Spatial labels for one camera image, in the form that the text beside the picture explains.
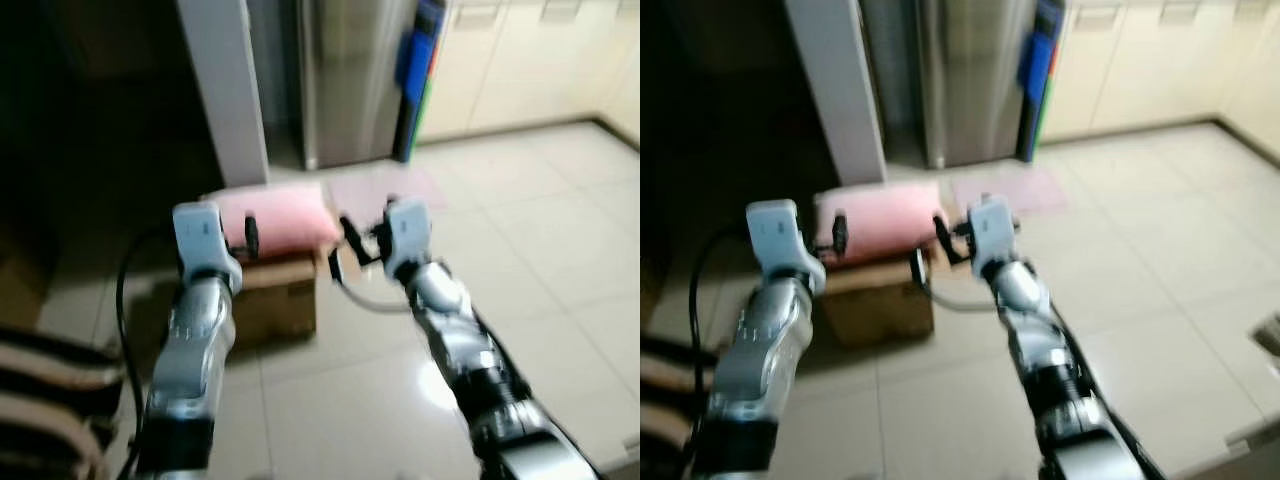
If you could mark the stainless steel fridge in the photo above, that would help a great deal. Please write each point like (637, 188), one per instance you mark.
(355, 80)
(975, 80)

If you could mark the brown cardboard box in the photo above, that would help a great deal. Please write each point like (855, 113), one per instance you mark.
(880, 300)
(280, 300)

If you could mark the white pillar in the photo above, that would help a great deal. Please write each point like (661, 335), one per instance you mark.
(225, 90)
(835, 90)

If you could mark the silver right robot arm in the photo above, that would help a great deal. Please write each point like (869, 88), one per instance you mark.
(470, 350)
(1050, 360)

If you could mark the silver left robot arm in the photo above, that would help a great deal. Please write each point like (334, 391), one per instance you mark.
(765, 360)
(195, 350)

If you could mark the blue hanging organiser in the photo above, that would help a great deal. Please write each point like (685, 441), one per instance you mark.
(1040, 70)
(418, 70)

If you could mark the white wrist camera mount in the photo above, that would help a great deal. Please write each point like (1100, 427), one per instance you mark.
(995, 235)
(200, 240)
(775, 240)
(408, 235)

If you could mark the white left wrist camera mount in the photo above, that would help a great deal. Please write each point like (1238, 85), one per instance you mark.
(775, 240)
(200, 240)

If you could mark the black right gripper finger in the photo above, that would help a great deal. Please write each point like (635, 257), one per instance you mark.
(945, 238)
(352, 238)

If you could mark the cream kitchen base cabinets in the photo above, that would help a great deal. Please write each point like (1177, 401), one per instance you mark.
(530, 60)
(1150, 60)

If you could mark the striped brown cushion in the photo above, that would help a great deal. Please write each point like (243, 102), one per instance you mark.
(50, 400)
(670, 410)

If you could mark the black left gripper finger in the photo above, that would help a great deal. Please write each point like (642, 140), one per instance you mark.
(841, 232)
(252, 236)

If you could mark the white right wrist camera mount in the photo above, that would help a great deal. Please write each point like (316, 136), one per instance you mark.
(995, 235)
(408, 235)

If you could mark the pink pillow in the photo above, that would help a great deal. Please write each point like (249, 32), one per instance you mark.
(275, 220)
(880, 218)

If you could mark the pink floor mat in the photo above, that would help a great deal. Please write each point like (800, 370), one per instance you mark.
(385, 188)
(1010, 190)

